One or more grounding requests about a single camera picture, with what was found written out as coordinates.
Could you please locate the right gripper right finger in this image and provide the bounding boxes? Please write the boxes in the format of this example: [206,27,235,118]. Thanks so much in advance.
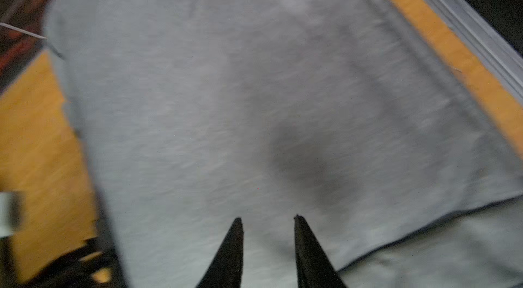
[294,214,346,288]

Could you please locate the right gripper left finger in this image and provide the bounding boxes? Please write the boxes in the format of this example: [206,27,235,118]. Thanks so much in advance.
[197,217,244,288]

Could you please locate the grey laptop bag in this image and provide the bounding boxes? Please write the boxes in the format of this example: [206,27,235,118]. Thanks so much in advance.
[44,0,522,287]

